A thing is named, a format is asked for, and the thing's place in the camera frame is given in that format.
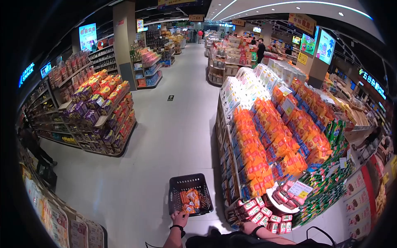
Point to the person's left hand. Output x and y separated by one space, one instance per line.
179 219

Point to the person's right hand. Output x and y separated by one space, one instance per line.
248 228

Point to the person's left fingers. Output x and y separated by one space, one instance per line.
179 213

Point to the black plastic shopping basket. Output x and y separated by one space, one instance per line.
189 182

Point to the black wrist band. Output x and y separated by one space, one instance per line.
177 227
258 230

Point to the pile of orange snack packets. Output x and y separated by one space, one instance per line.
190 201

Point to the person's body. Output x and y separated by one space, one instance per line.
235 240

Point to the full shop shelf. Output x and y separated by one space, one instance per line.
149 66
273 136
55 220
46 102
102 114
228 60
369 155

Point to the bright advertising screen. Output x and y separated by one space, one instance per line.
325 46
87 36

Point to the blue neon sign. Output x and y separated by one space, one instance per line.
26 74

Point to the green cartoon advertising screen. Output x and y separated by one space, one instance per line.
308 43

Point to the yellow hanging sign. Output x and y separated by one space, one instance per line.
301 23

